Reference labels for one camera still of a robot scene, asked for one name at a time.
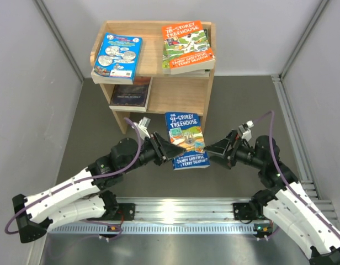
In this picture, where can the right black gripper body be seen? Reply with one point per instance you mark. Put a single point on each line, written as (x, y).
(234, 141)

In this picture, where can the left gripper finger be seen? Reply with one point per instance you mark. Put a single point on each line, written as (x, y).
(166, 148)
(171, 156)

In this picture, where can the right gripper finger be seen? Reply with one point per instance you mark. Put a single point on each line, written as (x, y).
(219, 148)
(219, 160)

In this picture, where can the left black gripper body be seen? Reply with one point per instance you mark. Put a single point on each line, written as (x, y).
(157, 152)

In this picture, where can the blue 91-storey treehouse book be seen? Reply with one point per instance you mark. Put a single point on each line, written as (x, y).
(184, 130)

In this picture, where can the dark tale of cities book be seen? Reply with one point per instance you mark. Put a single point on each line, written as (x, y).
(131, 97)

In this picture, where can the green coin cover book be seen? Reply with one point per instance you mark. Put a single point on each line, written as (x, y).
(197, 73)

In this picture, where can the green 65-storey treehouse book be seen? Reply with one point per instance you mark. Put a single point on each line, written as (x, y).
(165, 62)

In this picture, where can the light blue comic book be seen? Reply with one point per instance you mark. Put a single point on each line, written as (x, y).
(117, 59)

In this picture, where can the orange 78-storey treehouse book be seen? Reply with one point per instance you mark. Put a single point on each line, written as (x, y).
(188, 47)

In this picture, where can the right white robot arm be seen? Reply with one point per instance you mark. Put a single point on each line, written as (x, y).
(283, 201)

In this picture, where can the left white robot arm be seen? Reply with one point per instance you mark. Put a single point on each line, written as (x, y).
(86, 196)

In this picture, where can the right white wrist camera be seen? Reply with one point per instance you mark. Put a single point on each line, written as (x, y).
(245, 130)

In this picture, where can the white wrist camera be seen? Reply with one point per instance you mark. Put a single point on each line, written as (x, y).
(245, 130)
(141, 127)

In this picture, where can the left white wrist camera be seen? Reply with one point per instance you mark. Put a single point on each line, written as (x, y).
(141, 127)

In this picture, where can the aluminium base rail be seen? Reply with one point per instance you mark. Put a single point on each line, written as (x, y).
(161, 216)

